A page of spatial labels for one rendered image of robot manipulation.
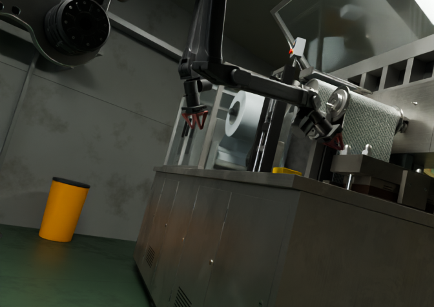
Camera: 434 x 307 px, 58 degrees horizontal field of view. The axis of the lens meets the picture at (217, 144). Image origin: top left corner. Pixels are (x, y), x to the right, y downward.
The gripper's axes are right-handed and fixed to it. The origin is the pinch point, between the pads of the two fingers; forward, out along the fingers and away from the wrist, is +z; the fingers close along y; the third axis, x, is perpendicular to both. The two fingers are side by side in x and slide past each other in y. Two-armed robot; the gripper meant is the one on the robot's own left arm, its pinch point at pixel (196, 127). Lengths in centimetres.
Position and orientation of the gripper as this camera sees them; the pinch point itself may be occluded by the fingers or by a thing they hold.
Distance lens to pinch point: 166.7
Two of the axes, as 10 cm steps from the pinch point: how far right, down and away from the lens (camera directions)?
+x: -7.4, 2.4, -6.2
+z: 1.4, 9.7, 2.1
